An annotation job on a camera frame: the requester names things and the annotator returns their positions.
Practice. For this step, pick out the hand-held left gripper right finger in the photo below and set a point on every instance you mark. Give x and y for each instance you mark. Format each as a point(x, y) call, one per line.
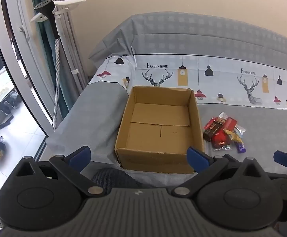
point(196, 159)

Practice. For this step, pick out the large red snack packet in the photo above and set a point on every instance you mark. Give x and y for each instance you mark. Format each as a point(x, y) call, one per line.
point(221, 140)

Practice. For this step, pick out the grey sneaker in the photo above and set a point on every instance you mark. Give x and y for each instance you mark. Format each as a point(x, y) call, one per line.
point(14, 98)

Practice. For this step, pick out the white sliding door frame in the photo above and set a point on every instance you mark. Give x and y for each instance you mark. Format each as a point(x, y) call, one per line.
point(17, 54)

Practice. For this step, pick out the black sneaker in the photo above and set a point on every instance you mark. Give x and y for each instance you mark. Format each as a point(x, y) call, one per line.
point(5, 108)

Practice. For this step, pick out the red snack box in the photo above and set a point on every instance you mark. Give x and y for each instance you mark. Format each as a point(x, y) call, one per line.
point(230, 124)

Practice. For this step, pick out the cardboard box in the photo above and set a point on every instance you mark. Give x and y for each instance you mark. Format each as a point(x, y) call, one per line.
point(158, 138)

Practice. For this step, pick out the purple snack packet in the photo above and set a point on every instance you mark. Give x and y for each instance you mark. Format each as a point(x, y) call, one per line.
point(240, 147)

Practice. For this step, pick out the white clear snack packet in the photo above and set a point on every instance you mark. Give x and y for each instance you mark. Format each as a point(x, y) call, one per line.
point(223, 115)

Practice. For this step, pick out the grey printed bed sheet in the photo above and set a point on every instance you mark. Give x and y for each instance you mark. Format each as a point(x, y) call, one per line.
point(173, 42)

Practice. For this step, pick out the small red snack packet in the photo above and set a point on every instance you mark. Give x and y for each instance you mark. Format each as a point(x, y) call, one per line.
point(209, 124)

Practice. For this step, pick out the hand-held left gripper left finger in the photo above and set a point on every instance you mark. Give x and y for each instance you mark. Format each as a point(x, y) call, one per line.
point(80, 156)

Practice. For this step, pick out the grey curtain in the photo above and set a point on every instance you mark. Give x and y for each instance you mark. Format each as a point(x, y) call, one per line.
point(67, 42)

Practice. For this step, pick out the yellow candy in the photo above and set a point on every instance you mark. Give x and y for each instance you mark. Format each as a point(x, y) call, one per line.
point(230, 133)

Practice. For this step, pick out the white curtain clip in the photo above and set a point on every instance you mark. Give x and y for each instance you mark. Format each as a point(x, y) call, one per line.
point(74, 71)

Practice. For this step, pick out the garment steamer with hanger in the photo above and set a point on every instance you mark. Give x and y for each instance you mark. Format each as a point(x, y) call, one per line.
point(55, 54)

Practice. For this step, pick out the dark brown snack packet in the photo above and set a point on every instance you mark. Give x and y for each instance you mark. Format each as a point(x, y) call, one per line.
point(212, 132)

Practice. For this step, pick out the dark knitted cloth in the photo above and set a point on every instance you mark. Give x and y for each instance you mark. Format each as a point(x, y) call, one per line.
point(111, 177)

